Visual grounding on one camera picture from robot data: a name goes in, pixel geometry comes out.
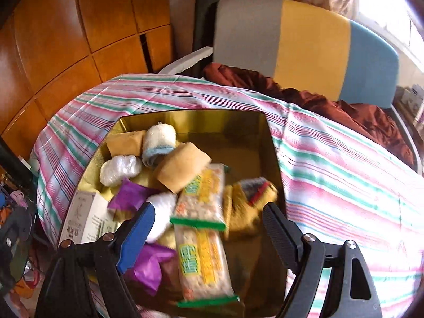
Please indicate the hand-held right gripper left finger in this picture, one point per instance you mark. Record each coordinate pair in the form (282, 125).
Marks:
(139, 238)

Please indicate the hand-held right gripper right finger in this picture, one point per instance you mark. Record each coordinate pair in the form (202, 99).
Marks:
(281, 235)

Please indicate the purple snack packet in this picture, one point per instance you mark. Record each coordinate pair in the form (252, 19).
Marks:
(129, 198)
(149, 265)

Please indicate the white plastic bag ball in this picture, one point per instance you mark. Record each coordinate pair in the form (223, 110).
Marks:
(164, 212)
(119, 170)

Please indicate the yellow snack packet red label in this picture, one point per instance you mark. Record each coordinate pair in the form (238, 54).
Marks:
(241, 215)

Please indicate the white printed carton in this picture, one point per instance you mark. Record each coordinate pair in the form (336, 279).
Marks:
(84, 218)

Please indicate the yellow green cracker packet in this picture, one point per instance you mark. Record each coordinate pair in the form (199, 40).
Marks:
(202, 202)
(205, 268)

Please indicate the white sock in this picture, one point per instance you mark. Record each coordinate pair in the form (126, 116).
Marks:
(159, 139)

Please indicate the gold tin box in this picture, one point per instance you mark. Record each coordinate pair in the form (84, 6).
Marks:
(232, 145)

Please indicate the striped bed sheet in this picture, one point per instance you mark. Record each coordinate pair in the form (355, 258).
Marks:
(331, 185)

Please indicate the dark cluttered side table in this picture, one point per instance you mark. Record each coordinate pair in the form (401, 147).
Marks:
(16, 238)

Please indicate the dark red blanket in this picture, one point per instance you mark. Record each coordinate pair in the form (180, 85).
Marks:
(364, 119)

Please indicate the white foam board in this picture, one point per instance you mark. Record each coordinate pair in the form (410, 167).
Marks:
(188, 60)

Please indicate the white appliance box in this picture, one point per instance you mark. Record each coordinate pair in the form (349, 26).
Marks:
(412, 96)

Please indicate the grey yellow blue headboard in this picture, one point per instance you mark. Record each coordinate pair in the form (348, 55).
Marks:
(311, 46)

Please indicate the wooden wardrobe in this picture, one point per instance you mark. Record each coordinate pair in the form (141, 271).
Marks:
(49, 39)

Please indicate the window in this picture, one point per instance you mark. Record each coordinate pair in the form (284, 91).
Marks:
(387, 3)

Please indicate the grey bed frame rail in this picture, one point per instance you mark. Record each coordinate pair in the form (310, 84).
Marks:
(405, 135)

